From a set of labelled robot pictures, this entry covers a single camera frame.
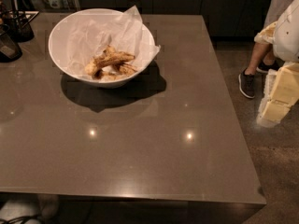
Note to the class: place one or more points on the black sneaker far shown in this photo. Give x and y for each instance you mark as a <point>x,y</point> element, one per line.
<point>264,68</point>

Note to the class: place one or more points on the white paper liner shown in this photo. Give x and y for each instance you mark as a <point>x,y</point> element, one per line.
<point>124,32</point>

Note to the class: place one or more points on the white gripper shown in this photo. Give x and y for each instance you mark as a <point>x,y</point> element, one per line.
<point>288,34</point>

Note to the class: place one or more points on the black wire utensil holder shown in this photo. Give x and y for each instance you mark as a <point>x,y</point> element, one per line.
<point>20,29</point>

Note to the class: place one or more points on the white ceramic bowl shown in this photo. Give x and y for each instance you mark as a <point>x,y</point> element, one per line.
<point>58,41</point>

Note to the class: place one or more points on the black sneaker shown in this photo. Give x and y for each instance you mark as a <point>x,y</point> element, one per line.
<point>264,68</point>
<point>246,85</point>

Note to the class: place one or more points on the dark scale device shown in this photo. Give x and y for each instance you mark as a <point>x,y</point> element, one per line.
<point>9,50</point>

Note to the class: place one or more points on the white object under table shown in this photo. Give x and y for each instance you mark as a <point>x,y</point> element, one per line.
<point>28,209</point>

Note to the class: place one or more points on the black sneaker near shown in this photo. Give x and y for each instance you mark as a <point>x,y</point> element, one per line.
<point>246,85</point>

